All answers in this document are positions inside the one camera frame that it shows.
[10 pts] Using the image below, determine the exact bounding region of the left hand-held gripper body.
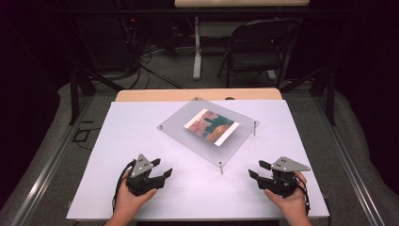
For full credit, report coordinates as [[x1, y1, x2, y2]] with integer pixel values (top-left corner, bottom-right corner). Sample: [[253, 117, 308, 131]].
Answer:
[[126, 153, 166, 198]]

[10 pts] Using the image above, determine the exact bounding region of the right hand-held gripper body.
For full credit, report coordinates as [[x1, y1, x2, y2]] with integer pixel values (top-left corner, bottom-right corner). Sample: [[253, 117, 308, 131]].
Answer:
[[258, 155, 311, 199]]

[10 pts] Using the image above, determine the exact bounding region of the clear acrylic picture frame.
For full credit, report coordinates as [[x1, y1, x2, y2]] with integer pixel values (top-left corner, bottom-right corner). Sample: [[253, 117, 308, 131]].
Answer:
[[156, 99, 262, 176]]

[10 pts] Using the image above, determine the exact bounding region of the person's right hand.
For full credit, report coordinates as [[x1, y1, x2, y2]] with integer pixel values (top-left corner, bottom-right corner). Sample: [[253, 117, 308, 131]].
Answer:
[[263, 171, 311, 218]]

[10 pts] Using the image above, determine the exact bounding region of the person's left hand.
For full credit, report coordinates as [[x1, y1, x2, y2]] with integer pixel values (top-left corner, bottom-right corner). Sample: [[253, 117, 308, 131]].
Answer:
[[114, 169, 158, 221]]

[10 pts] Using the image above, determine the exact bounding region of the white board table cover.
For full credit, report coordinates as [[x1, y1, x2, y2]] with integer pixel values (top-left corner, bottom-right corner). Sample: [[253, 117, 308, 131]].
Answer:
[[66, 99, 330, 221]]

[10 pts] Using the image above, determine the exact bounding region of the black metal stand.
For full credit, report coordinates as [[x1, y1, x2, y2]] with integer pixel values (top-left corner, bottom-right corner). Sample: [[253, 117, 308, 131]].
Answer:
[[69, 65, 125, 126], [279, 64, 337, 127]]

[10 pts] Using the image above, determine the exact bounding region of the black folding chair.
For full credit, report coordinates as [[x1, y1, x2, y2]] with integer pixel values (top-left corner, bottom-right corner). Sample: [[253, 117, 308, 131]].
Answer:
[[217, 17, 303, 89]]

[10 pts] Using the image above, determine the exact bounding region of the white-legged desk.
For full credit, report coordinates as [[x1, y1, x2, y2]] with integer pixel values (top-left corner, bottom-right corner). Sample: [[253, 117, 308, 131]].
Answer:
[[173, 0, 311, 81]]

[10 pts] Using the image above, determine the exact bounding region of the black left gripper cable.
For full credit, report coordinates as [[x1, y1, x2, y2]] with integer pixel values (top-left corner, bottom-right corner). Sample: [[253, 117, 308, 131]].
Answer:
[[111, 159, 137, 213]]

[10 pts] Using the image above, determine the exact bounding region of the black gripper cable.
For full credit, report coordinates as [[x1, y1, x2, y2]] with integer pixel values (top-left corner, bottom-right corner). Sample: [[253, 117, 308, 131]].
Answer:
[[294, 174, 312, 217], [111, 159, 137, 213]]

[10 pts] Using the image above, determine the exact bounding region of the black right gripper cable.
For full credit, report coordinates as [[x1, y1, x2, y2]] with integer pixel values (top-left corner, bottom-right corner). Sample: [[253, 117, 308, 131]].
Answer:
[[294, 174, 312, 217]]

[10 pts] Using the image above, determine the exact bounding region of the aluminium rail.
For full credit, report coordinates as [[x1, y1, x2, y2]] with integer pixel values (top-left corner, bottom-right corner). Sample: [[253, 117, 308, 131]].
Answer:
[[9, 93, 96, 226], [312, 93, 390, 226]]

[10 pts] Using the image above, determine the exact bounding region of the bundle of black floor cables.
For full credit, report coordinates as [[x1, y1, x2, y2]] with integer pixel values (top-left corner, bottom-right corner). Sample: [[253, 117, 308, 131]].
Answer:
[[118, 15, 190, 90]]

